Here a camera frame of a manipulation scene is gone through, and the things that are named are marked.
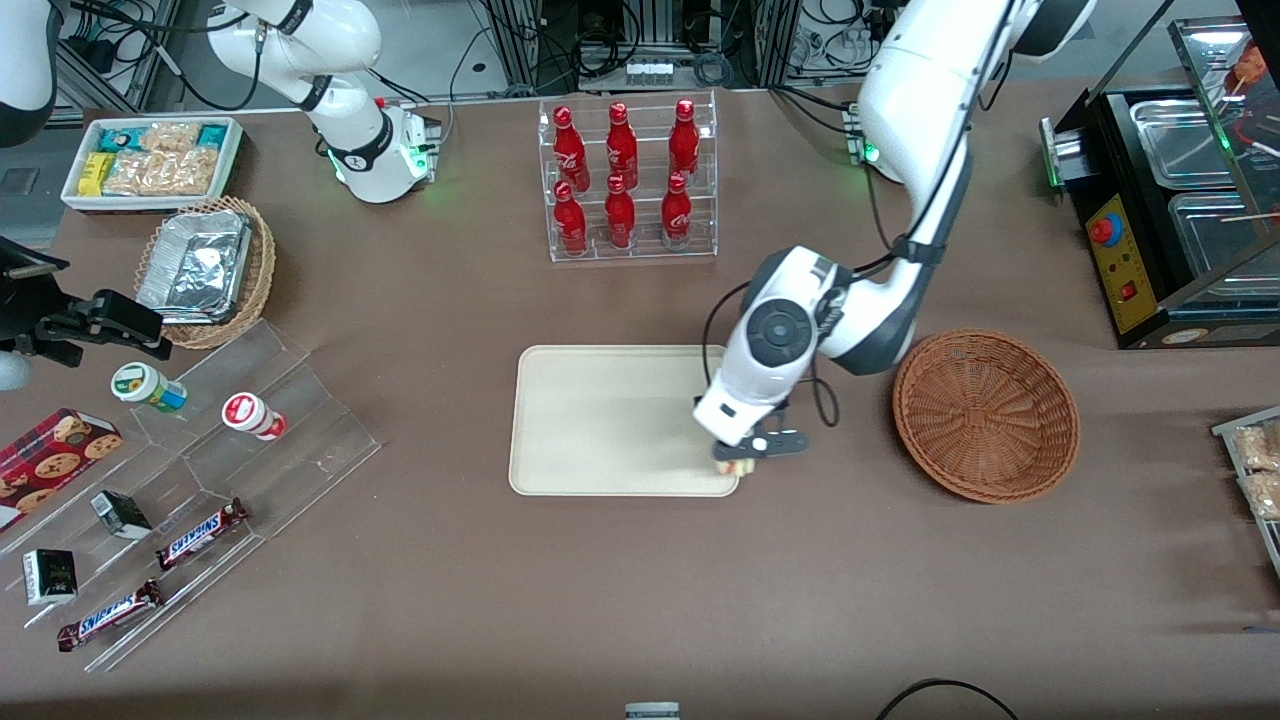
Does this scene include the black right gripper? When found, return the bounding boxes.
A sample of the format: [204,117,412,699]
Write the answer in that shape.
[0,237,173,367]

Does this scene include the beige plastic tray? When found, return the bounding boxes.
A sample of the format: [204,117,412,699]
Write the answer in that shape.
[508,344,741,498]

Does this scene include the light wicker basket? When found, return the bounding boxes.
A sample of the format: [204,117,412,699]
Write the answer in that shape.
[134,195,277,350]

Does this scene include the brown wicker basket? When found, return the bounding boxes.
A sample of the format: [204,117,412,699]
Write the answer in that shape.
[892,329,1082,504]

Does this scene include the metal snack tray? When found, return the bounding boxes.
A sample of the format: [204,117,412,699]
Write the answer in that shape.
[1211,404,1280,578]

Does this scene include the green label yoghurt cup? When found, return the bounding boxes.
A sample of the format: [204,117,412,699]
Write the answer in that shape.
[110,362,189,414]

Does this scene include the aluminium foil container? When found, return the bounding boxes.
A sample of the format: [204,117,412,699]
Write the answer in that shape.
[136,209,253,325]

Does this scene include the yellow snack pack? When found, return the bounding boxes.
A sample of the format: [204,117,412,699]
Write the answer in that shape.
[77,151,117,198]

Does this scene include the clear cracker bag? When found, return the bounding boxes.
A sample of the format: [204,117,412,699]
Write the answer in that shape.
[102,122,219,197]

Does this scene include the red label yoghurt cup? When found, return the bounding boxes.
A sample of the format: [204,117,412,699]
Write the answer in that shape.
[221,392,289,442]

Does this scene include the red plaid cookie box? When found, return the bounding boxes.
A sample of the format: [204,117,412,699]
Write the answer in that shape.
[0,407,124,533]

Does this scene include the white plastic snack bin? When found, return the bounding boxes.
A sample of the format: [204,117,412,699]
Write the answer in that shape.
[61,116,245,215]

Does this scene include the small black box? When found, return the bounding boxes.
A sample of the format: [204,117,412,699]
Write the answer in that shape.
[22,548,79,607]
[90,489,154,542]

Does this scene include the clear acrylic stepped display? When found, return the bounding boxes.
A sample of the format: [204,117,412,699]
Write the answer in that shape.
[0,319,383,673]

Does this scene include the snickers chocolate bar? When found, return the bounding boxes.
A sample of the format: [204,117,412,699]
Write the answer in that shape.
[156,497,249,572]
[56,579,165,653]

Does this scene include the clear acrylic bottle rack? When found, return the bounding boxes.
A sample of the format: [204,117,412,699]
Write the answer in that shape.
[537,89,720,264]

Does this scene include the red cola bottle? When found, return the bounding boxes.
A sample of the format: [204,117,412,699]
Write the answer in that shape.
[554,181,588,257]
[669,98,701,185]
[606,102,639,189]
[604,175,637,251]
[661,172,693,250]
[553,106,589,193]

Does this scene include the black food warmer machine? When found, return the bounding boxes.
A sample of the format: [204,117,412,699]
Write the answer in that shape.
[1038,15,1280,350]

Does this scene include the clear pastry bag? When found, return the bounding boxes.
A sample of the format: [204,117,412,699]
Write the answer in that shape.
[1240,471,1280,521]
[1232,424,1280,472]

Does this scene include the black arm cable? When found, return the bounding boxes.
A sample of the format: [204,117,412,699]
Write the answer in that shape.
[702,40,1013,431]

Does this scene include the black floor cable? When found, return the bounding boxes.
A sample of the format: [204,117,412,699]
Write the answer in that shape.
[876,678,1022,720]

